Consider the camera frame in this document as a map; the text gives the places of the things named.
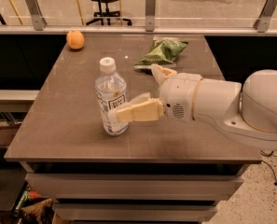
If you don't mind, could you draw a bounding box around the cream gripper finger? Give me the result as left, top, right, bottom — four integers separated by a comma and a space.
108, 92, 164, 123
150, 63, 177, 86

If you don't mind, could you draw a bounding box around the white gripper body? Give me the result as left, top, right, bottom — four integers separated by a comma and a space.
159, 73, 202, 122

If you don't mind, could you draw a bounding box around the clear plastic water bottle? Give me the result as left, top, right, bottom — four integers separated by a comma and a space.
94, 57, 128, 135

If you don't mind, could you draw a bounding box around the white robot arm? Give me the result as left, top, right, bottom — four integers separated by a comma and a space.
108, 64, 277, 151

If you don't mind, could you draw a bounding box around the green chip bag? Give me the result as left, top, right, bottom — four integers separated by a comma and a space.
134, 37, 188, 70

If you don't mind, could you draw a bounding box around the orange fruit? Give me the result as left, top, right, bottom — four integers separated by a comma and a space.
66, 31, 85, 49

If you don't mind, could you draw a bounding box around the yellow wooden stick right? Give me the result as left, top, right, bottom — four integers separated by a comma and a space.
118, 0, 123, 26

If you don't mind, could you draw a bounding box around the yellow wooden stick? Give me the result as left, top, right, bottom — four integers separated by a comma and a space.
8, 0, 24, 25
118, 0, 123, 26
76, 0, 86, 26

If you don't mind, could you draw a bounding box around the yellow wooden stick middle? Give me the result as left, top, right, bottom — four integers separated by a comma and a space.
76, 0, 86, 26

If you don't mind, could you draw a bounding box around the upper grey drawer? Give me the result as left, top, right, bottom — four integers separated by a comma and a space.
26, 174, 242, 201

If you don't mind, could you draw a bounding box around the grey drawer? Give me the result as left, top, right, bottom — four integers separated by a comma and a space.
53, 203, 216, 222
26, 174, 242, 201

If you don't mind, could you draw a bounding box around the lower grey drawer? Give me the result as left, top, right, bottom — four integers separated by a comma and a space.
53, 203, 216, 222

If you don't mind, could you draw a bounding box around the yellow wooden stick left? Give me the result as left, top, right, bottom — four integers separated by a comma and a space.
8, 0, 24, 25

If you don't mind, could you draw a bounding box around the clutter pile under table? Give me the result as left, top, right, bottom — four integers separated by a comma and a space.
0, 189, 57, 224

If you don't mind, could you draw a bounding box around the middle metal railing bracket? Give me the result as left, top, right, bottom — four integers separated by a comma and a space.
145, 0, 156, 32

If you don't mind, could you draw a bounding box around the metal railing bracket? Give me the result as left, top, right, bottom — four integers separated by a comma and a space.
25, 0, 47, 31
145, 0, 156, 32
254, 0, 277, 33

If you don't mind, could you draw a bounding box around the right metal railing bracket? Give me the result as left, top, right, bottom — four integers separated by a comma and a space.
254, 0, 277, 33

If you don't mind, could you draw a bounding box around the left metal railing bracket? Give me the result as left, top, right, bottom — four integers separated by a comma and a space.
25, 0, 47, 31

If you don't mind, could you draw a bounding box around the black power adapter cable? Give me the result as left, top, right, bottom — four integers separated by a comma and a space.
259, 149, 277, 189

